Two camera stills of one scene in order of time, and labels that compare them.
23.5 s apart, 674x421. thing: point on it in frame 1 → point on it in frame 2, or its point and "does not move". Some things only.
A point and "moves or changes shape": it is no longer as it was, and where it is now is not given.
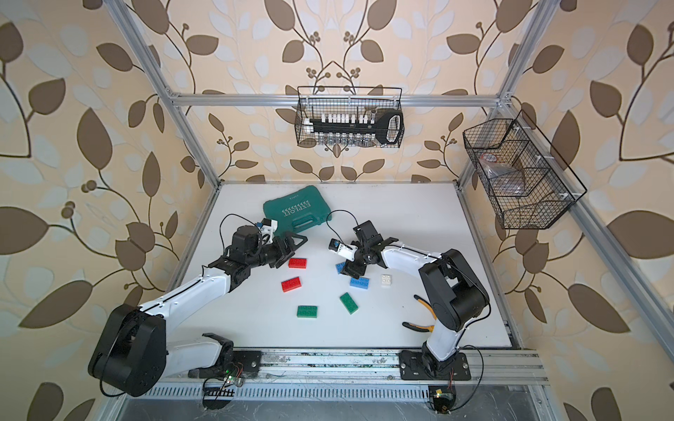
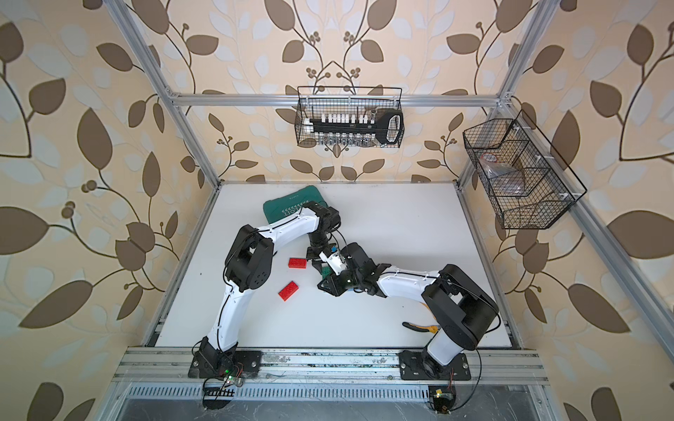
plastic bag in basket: [505, 180] does not move
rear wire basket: [349, 117] does not move
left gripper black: [291, 247] → [317, 258]
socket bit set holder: [385, 125] does not move
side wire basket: [527, 181] does not move
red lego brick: [291, 283] moves or changes shape
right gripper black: [353, 268] → [334, 288]
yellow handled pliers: [421, 327] does not move
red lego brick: [297, 263] does not move
